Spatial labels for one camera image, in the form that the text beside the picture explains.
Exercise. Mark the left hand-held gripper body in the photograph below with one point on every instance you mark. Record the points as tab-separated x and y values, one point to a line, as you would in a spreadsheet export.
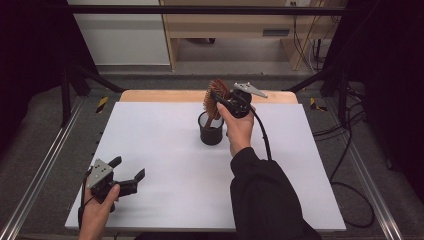
100	176

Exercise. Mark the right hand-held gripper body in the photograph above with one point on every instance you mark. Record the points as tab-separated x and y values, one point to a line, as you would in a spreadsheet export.
241	100

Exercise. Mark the brown wooden hairbrush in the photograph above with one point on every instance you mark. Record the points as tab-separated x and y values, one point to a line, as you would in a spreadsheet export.
216	96

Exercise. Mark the black mesh cup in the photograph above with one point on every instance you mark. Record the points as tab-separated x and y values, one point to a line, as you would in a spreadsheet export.
210	135

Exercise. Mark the person's right hand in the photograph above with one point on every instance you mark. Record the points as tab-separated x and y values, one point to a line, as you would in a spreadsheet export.
238	130

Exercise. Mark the person's left hand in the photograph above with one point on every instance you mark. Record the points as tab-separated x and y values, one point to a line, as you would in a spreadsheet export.
96	213

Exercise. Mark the white table board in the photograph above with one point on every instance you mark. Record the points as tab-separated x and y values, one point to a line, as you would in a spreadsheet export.
173	166

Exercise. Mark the light wooden table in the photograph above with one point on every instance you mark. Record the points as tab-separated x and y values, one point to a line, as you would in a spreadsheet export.
166	96

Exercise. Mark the yellow black floor tape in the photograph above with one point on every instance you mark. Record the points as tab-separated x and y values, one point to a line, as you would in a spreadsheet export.
102	104
315	105

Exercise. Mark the light wooden desk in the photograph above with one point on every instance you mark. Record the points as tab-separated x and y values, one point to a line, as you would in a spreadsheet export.
233	25

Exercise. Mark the white cabinet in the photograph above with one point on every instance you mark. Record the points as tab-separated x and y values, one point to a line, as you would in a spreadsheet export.
123	36

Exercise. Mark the black curtain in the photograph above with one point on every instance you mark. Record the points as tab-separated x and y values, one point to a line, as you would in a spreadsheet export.
390	83
30	60

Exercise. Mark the aluminium floor rail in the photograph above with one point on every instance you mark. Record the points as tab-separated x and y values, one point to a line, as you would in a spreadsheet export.
43	166
370	180

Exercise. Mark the black frame stand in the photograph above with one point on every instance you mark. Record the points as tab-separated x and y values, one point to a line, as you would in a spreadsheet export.
341	96
66	96

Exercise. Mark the black horizontal frame bar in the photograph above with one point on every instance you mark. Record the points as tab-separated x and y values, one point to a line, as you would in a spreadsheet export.
200	9

